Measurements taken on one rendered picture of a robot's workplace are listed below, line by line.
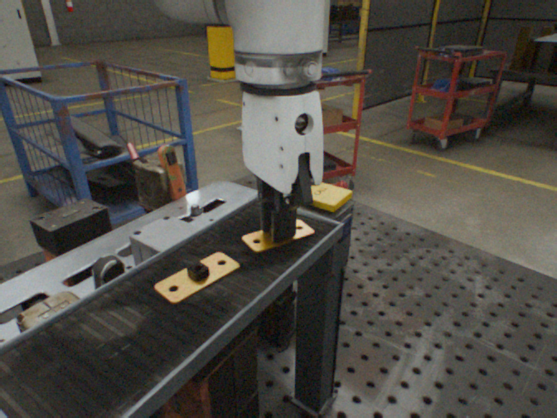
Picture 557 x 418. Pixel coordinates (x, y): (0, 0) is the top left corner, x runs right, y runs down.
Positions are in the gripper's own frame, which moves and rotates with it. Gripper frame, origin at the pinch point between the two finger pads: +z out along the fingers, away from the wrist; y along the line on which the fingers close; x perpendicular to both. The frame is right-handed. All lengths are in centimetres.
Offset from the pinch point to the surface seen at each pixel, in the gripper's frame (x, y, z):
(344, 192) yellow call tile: -14.7, 5.5, 2.5
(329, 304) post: -11.9, 3.5, 21.4
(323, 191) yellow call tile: -12.2, 7.2, 2.5
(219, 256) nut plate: 8.0, -0.6, 2.2
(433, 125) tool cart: -321, 228, 95
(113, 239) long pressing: 14.6, 37.6, 18.5
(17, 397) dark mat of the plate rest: 27.3, -9.0, 2.5
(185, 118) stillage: -60, 219, 48
